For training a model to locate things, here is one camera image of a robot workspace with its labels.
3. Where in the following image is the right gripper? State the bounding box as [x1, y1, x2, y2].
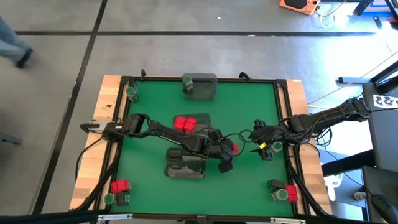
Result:
[250, 120, 285, 161]

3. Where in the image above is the green-lidded glass spice jar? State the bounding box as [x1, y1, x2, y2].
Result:
[182, 75, 194, 94]
[269, 141, 284, 154]
[125, 86, 140, 103]
[271, 188, 289, 202]
[103, 192, 116, 206]

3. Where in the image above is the gray translucent plastic bin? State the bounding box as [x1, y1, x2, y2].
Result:
[164, 147, 208, 180]
[181, 72, 218, 101]
[172, 112, 212, 139]

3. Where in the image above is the green table mat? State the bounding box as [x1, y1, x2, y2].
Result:
[123, 80, 295, 218]

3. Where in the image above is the white plastic object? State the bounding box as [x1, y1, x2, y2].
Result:
[324, 173, 343, 202]

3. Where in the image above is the small white adapter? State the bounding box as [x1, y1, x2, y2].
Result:
[353, 190, 368, 202]

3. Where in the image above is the gray desk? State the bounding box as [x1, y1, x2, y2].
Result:
[362, 82, 398, 172]
[362, 166, 398, 224]

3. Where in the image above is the black computer mouse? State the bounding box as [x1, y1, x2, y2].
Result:
[371, 193, 398, 224]

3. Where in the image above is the white paper with black marks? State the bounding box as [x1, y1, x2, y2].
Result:
[373, 94, 398, 110]

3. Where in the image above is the black metal stand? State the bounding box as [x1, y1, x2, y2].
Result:
[338, 60, 398, 94]

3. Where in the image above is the orange device with black disc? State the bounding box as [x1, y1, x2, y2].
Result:
[279, 0, 322, 16]

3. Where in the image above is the black bar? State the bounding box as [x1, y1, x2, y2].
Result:
[0, 210, 108, 224]

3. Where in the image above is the person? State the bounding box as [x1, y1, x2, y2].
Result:
[0, 16, 34, 69]

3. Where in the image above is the black cable conduit bundle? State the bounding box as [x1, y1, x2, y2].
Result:
[288, 167, 330, 218]
[75, 136, 123, 213]

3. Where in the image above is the silver metal bracket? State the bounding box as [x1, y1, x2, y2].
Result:
[269, 217, 307, 224]
[97, 213, 134, 222]

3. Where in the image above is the black table frame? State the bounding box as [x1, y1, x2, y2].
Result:
[119, 75, 296, 220]

